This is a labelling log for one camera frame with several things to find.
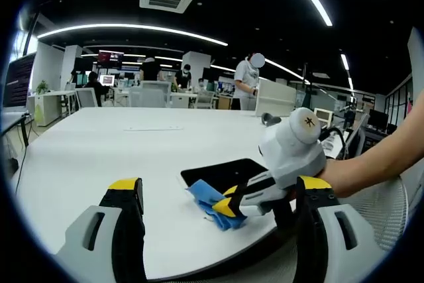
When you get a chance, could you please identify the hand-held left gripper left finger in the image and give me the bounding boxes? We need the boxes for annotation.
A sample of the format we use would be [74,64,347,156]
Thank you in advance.
[55,178,147,283]

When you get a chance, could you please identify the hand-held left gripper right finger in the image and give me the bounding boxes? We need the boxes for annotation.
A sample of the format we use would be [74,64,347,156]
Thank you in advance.
[293,176,388,283]

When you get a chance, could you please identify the black tablet pad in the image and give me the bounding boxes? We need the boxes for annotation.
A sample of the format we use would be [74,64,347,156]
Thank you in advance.
[180,158,276,192]

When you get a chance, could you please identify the blue cleaning cloth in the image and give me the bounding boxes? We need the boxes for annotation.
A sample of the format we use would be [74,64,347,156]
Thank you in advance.
[185,179,248,231]

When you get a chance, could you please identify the grey headphones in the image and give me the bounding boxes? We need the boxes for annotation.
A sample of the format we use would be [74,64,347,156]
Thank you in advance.
[261,113,283,127]

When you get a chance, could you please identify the small white framed device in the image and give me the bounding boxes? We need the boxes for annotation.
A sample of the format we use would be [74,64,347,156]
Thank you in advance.
[313,107,334,125]

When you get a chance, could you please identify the white partition panel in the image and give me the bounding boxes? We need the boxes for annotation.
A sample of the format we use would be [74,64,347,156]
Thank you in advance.
[254,79,297,117]

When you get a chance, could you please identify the black pole stand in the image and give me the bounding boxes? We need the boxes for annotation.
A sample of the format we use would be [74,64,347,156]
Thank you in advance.
[300,60,319,112]

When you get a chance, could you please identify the short ceiling light strip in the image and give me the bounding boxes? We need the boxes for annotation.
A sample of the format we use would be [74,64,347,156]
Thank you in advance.
[340,53,356,92]

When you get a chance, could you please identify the pale office chair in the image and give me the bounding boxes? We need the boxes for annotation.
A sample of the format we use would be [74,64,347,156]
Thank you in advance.
[129,80,172,109]

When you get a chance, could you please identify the white office chair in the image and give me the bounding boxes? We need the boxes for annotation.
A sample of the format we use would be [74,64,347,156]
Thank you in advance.
[76,87,99,109]

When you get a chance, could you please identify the white low cabinet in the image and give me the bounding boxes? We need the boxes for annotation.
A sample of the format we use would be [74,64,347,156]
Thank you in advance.
[28,92,64,127]

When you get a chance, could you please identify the side desk with black legs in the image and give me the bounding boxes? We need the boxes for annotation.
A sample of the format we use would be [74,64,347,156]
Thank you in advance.
[0,110,31,148]

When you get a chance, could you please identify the large dark screen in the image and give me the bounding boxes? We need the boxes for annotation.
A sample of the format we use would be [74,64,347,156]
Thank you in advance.
[2,52,36,109]

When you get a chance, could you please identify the long curved ceiling light strip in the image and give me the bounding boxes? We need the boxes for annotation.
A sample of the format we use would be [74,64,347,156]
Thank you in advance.
[36,23,229,47]

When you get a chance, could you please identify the white table cable cover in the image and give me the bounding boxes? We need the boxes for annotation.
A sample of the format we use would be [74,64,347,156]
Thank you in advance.
[123,125,184,132]

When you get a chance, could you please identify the black hanging cable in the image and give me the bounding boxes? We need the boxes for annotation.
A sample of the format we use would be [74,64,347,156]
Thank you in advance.
[14,143,29,195]

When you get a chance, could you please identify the red wall screen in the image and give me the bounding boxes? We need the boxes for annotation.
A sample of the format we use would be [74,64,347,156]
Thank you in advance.
[97,50,125,68]

